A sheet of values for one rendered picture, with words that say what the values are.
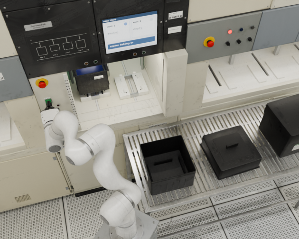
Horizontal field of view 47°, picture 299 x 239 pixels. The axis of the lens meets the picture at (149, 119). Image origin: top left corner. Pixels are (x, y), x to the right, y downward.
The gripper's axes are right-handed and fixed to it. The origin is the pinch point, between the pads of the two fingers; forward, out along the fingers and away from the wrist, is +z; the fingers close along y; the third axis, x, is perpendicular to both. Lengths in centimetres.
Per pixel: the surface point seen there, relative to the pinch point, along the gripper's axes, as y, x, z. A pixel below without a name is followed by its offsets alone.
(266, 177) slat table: 120, -44, -58
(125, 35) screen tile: 48, 36, 2
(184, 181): 67, -36, -50
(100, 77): 33.5, -13.4, 28.0
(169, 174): 62, -43, -39
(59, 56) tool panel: 12.6, 31.2, 2.5
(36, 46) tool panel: 3.3, 39.5, 2.5
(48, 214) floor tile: -29, -120, -6
